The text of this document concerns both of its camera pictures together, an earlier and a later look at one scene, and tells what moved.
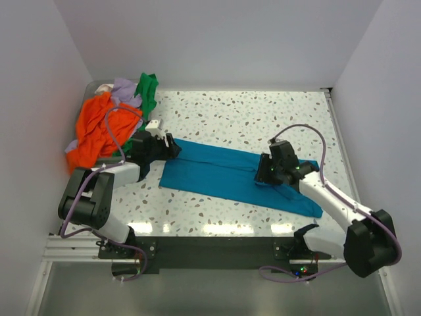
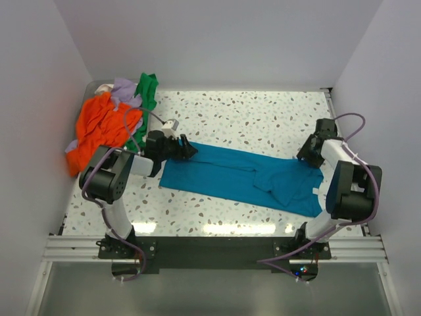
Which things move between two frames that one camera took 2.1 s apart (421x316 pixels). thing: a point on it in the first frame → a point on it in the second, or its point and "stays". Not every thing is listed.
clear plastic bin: x=91 y=87 stays
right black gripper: x=262 y=174 → x=303 y=153
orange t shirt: x=92 y=139 stays
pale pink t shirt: x=104 y=87 stays
